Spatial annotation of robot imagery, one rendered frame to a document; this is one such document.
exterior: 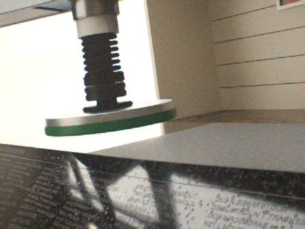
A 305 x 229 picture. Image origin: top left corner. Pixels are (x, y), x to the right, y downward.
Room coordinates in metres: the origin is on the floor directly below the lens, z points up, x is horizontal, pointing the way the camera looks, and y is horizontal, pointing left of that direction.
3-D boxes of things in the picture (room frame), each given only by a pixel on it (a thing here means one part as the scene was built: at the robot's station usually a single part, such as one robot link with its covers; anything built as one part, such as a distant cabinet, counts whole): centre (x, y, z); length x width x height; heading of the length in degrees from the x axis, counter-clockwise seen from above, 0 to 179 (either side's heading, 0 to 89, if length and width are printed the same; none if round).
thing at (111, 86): (0.70, 0.06, 0.89); 0.07 x 0.07 x 0.01
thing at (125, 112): (0.70, 0.06, 0.85); 0.21 x 0.21 x 0.01
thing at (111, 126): (0.70, 0.06, 0.85); 0.22 x 0.22 x 0.04
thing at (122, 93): (0.70, 0.06, 0.88); 0.07 x 0.07 x 0.01
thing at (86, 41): (0.70, 0.06, 0.96); 0.06 x 0.06 x 0.09
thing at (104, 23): (0.70, 0.06, 1.00); 0.07 x 0.07 x 0.04
